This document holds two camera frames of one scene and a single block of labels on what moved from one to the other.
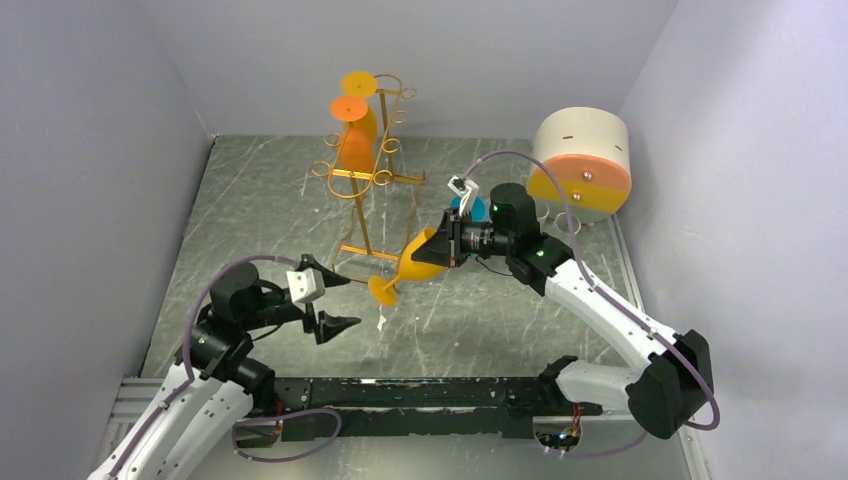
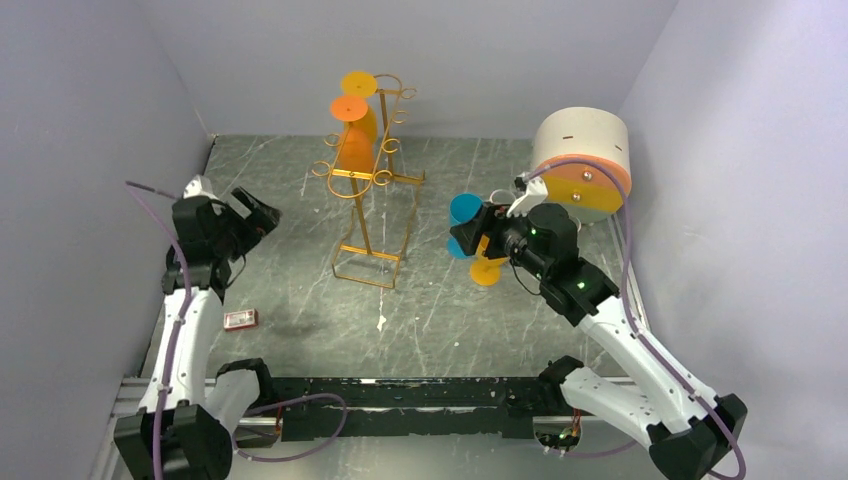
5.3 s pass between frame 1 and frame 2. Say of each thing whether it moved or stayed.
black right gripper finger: moved
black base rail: stayed
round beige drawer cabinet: stayed
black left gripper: moved
